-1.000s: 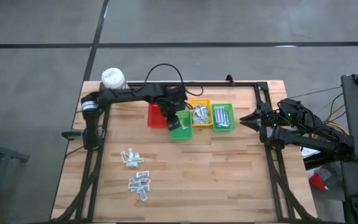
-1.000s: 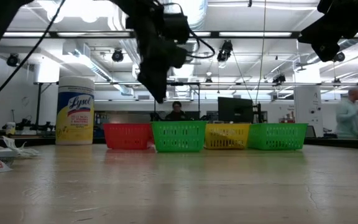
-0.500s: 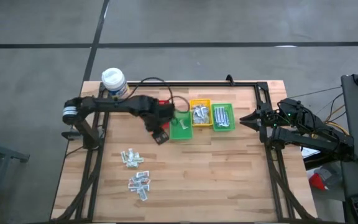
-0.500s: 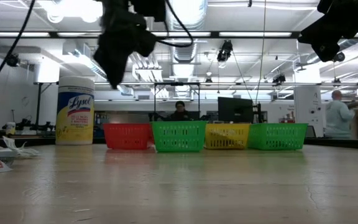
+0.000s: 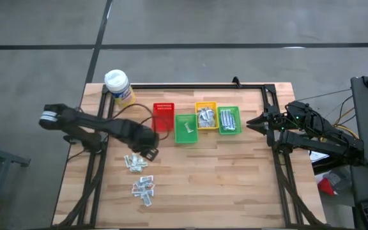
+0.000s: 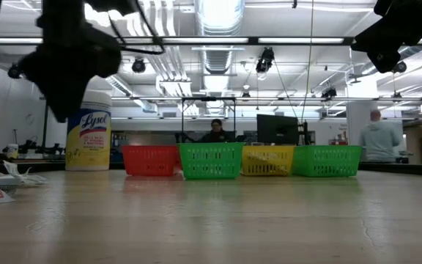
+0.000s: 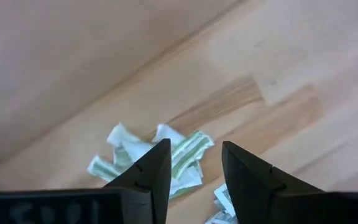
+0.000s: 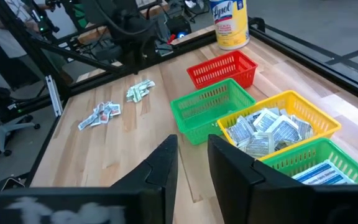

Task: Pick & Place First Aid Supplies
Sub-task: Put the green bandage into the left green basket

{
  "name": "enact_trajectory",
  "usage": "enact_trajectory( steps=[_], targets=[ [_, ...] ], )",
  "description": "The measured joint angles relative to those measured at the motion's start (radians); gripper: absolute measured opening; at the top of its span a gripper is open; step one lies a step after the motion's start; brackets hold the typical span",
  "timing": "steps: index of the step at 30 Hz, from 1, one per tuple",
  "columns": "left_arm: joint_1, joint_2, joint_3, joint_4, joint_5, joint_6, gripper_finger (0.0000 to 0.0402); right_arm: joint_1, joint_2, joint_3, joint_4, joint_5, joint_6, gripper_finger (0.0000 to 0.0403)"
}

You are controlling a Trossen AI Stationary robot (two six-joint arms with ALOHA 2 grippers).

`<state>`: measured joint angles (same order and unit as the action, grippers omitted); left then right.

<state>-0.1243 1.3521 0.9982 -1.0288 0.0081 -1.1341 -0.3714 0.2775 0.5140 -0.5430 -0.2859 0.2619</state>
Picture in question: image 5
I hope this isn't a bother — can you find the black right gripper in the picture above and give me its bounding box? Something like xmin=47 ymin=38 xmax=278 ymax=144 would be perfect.
xmin=246 ymin=103 xmax=282 ymax=148

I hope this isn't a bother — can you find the green plastic basket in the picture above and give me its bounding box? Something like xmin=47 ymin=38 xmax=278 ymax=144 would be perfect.
xmin=217 ymin=105 xmax=243 ymax=135
xmin=174 ymin=113 xmax=199 ymax=144

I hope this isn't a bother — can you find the red plastic basket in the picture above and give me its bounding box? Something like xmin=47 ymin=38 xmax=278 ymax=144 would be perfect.
xmin=151 ymin=102 xmax=176 ymax=132

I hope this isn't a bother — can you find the yellow plastic basket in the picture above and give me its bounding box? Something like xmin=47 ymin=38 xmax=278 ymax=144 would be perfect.
xmin=195 ymin=101 xmax=219 ymax=130

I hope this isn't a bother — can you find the yellow Lysol wipes canister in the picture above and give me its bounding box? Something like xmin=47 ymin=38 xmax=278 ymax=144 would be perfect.
xmin=103 ymin=69 xmax=137 ymax=109

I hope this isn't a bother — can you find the white paper sheet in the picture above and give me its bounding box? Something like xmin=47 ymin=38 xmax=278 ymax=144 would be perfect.
xmin=310 ymin=150 xmax=331 ymax=162

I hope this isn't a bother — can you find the black desk beam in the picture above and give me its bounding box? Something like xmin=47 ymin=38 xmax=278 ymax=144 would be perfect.
xmin=311 ymin=158 xmax=364 ymax=176

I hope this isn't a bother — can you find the red crumpled object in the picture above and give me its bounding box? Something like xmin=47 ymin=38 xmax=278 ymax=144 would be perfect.
xmin=317 ymin=177 xmax=338 ymax=197

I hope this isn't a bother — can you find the grey metal stand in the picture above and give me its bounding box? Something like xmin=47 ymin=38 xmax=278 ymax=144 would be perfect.
xmin=0 ymin=127 xmax=31 ymax=230

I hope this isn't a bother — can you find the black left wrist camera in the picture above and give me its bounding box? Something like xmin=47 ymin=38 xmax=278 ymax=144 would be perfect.
xmin=140 ymin=148 xmax=160 ymax=162

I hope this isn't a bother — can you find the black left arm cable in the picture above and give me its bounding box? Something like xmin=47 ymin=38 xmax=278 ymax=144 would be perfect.
xmin=105 ymin=102 xmax=172 ymax=141

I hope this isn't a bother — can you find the thin black floor cable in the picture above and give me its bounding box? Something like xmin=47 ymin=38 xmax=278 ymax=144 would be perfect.
xmin=296 ymin=88 xmax=353 ymax=102

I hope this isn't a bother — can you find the yellow and black cable bundle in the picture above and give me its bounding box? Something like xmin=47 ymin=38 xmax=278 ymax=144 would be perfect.
xmin=332 ymin=95 xmax=361 ymax=143

